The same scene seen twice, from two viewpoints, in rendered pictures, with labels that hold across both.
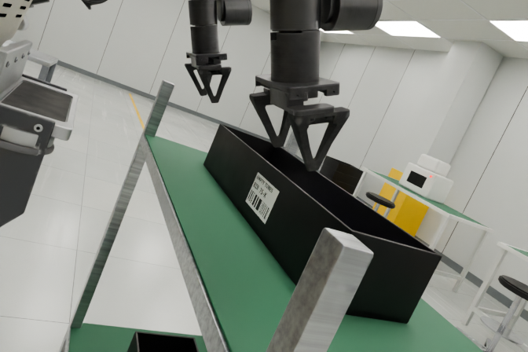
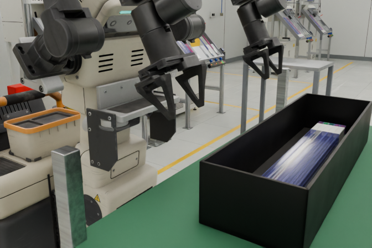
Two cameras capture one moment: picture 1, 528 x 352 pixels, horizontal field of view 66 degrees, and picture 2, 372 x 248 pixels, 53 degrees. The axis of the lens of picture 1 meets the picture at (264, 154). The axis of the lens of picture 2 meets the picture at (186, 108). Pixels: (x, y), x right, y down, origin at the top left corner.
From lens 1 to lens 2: 0.64 m
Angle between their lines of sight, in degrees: 60
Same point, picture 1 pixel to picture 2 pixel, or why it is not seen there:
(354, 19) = (170, 11)
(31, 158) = (112, 133)
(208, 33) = (251, 29)
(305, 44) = (147, 41)
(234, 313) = (131, 208)
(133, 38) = not seen: outside the picture
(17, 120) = (103, 115)
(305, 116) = (138, 87)
